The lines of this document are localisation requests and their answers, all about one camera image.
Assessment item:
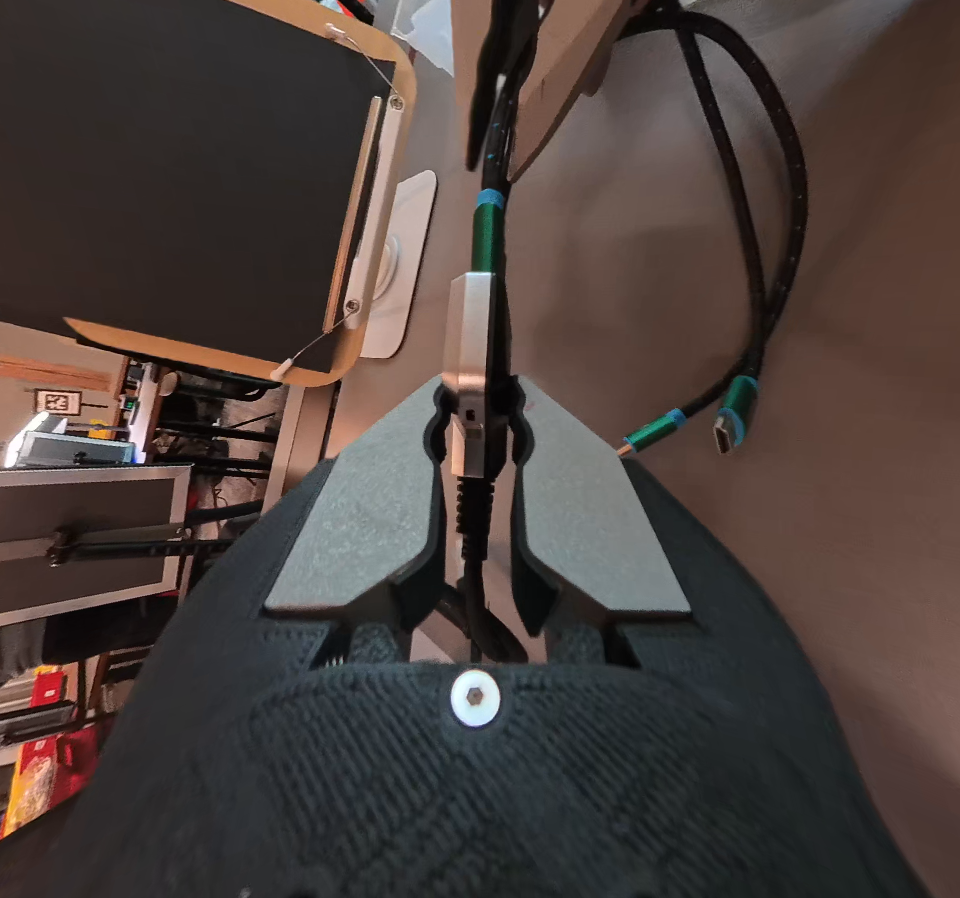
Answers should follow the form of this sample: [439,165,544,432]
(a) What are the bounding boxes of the dark grey USB hub adapter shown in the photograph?
[441,271,530,665]

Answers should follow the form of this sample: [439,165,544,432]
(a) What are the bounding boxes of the thin steel wire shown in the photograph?
[270,301,360,381]
[327,24,404,110]

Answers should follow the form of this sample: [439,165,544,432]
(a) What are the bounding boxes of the translucent plastic storage box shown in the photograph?
[390,0,456,77]

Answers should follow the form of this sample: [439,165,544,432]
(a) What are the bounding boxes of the black tripod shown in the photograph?
[153,418,282,539]

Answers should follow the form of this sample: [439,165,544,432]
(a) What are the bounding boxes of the white monitor stand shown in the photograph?
[322,94,438,360]

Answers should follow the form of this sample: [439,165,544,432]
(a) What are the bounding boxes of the red cardboard boxes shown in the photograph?
[0,661,102,839]

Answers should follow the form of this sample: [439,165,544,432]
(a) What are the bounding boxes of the wood-rimmed black monitor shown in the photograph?
[0,0,417,389]

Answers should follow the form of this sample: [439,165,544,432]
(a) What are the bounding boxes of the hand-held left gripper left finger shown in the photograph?
[262,375,460,636]

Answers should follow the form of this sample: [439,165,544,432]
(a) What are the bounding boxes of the black braided HDMI cable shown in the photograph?
[466,1,811,458]

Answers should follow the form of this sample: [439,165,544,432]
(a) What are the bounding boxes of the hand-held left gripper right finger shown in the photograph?
[508,375,693,638]

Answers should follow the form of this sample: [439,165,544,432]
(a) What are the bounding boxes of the aluminium-edged black flight case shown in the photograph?
[0,460,195,626]

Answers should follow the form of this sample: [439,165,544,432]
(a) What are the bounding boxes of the grey metal box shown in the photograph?
[3,418,138,467]

